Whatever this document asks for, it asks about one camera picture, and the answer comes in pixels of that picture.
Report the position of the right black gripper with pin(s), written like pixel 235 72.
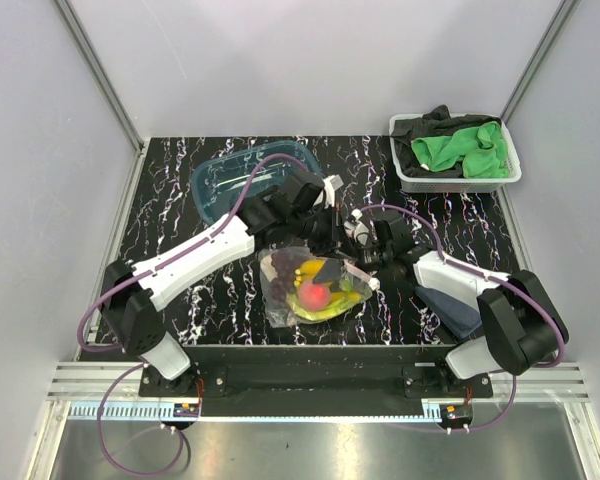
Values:
pixel 331 271

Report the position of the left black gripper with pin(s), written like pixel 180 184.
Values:
pixel 336 238

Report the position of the red fake peach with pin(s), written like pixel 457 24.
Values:
pixel 313 297

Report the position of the clear zip top bag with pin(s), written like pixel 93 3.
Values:
pixel 278 314

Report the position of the yellow fake banana bunch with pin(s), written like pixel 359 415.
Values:
pixel 332 286

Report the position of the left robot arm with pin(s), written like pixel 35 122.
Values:
pixel 302 207

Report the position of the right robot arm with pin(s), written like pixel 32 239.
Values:
pixel 520 326

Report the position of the green white fake leek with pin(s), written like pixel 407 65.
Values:
pixel 340 303

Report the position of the purple fake grapes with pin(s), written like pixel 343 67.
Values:
pixel 284 262

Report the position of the white plastic basket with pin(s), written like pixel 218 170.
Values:
pixel 456 185

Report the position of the blue plastic container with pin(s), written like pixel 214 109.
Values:
pixel 217 183

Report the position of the folded blue cloth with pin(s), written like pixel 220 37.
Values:
pixel 459 318

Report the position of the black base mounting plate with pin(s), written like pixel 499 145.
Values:
pixel 304 367

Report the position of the dark grey cloth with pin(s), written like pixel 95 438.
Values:
pixel 438 122

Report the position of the green cloth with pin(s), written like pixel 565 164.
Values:
pixel 481 152

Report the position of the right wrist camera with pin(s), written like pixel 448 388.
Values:
pixel 356 230

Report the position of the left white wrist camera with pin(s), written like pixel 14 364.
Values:
pixel 331 184

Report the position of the aluminium rail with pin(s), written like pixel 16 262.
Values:
pixel 117 391

